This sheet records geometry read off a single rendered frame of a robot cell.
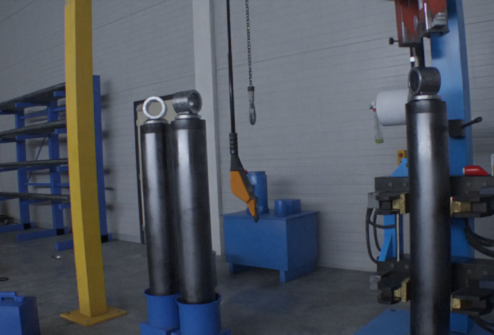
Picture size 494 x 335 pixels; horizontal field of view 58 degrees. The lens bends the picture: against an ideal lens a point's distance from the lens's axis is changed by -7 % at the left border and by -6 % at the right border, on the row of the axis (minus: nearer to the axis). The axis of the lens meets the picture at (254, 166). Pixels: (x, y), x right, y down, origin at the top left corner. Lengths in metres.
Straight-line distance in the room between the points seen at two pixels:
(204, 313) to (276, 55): 3.39
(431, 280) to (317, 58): 3.24
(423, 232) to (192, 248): 1.32
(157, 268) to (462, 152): 2.00
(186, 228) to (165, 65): 4.23
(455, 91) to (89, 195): 2.74
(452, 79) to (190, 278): 1.93
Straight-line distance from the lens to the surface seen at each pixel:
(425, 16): 2.39
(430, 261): 2.50
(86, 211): 3.86
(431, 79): 2.50
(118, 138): 7.64
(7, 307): 3.39
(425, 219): 2.46
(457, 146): 2.89
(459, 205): 2.36
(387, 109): 3.46
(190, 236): 2.85
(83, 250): 3.89
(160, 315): 3.20
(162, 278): 3.14
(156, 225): 3.08
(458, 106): 2.89
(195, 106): 2.96
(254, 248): 4.82
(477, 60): 4.55
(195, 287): 2.92
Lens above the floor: 1.24
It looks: 1 degrees down
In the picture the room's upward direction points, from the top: 3 degrees counter-clockwise
